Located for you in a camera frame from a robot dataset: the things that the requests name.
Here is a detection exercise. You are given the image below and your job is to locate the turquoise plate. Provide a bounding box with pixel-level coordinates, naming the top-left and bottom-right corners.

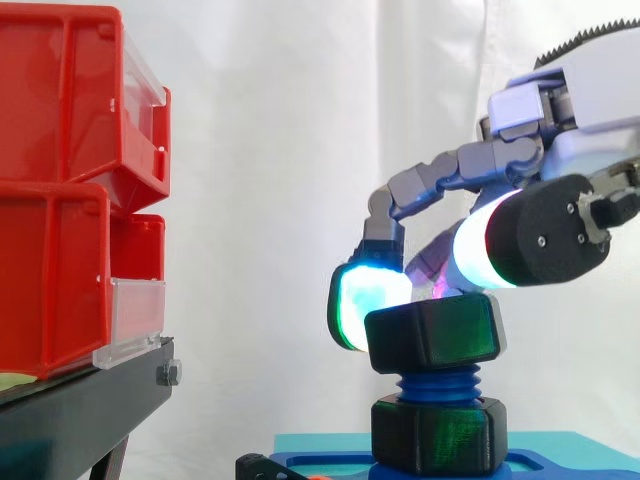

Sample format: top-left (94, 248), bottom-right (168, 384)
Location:
top-left (274, 429), bottom-right (640, 471)

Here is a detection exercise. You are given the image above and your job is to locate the blue bolt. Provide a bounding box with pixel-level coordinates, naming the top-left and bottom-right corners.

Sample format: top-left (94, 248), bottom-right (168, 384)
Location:
top-left (395, 363), bottom-right (484, 406)

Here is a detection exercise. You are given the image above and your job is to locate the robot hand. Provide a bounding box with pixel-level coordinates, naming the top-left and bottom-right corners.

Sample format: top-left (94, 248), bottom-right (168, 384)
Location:
top-left (327, 17), bottom-right (640, 354)

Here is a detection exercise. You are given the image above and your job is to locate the blue plate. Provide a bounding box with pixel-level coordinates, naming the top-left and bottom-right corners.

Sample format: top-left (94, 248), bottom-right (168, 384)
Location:
top-left (269, 447), bottom-right (640, 480)

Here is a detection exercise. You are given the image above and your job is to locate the large black nut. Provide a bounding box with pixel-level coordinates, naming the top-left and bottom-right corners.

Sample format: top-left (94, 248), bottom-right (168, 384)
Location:
top-left (363, 291), bottom-right (508, 376)
top-left (370, 393), bottom-right (509, 476)

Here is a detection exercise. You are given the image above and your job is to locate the black-and-orange clip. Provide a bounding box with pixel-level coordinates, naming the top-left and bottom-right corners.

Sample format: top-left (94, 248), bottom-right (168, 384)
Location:
top-left (235, 451), bottom-right (331, 480)

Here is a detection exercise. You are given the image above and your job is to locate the black stand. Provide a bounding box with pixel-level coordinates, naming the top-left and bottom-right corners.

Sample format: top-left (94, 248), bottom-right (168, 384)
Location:
top-left (0, 335), bottom-right (183, 480)

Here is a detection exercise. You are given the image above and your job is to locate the red bin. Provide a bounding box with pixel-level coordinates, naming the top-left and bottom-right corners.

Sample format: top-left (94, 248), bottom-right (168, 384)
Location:
top-left (0, 6), bottom-right (173, 211)
top-left (0, 181), bottom-right (167, 383)

